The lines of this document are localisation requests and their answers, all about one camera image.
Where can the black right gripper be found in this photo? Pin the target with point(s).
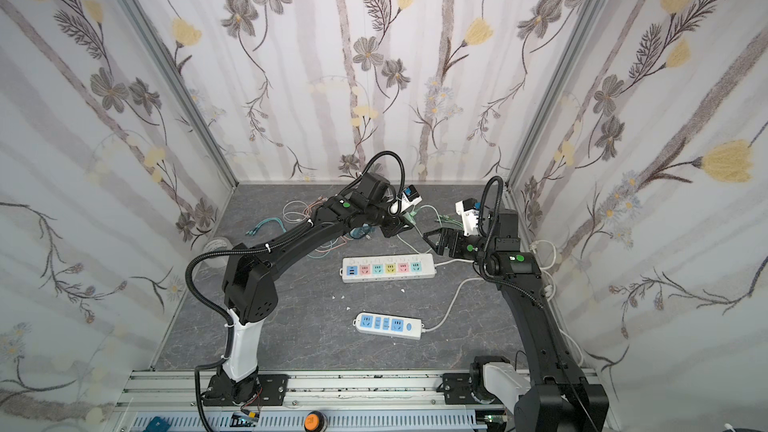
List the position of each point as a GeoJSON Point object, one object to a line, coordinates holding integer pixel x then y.
{"type": "Point", "coordinates": [452, 241]}

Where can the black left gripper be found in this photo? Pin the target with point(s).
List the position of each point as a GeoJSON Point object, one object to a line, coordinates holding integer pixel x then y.
{"type": "Point", "coordinates": [391, 226]}

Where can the white six-outlet colourful power strip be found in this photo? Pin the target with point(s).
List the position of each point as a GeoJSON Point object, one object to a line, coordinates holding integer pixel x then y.
{"type": "Point", "coordinates": [387, 268]}

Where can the white power strip blue outlets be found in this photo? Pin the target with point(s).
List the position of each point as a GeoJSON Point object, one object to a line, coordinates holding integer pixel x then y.
{"type": "Point", "coordinates": [388, 325]}

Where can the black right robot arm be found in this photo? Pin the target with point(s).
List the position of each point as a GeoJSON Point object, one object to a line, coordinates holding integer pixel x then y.
{"type": "Point", "coordinates": [555, 394]}

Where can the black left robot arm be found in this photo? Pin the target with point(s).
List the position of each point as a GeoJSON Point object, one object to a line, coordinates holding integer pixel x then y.
{"type": "Point", "coordinates": [250, 293]}

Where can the teal charger plug left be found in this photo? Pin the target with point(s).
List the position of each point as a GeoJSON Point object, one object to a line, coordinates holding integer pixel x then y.
{"type": "Point", "coordinates": [361, 232]}

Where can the orange emergency button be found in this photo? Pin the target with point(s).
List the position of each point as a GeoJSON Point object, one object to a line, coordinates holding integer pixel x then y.
{"type": "Point", "coordinates": [315, 421]}

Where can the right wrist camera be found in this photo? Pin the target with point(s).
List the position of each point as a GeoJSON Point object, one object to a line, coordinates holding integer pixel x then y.
{"type": "Point", "coordinates": [468, 211]}

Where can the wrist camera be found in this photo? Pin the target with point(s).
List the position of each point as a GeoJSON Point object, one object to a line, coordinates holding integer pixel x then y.
{"type": "Point", "coordinates": [409, 198]}
{"type": "Point", "coordinates": [468, 211]}

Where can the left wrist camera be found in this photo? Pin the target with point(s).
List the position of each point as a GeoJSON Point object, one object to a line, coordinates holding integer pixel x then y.
{"type": "Point", "coordinates": [409, 198]}

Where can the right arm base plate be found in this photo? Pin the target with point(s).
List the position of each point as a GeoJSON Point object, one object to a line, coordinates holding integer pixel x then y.
{"type": "Point", "coordinates": [461, 388]}

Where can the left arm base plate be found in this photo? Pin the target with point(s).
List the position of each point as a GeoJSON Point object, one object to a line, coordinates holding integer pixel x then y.
{"type": "Point", "coordinates": [256, 389]}

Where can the aluminium rail frame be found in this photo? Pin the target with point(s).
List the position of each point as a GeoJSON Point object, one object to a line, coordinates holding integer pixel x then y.
{"type": "Point", "coordinates": [390, 400]}

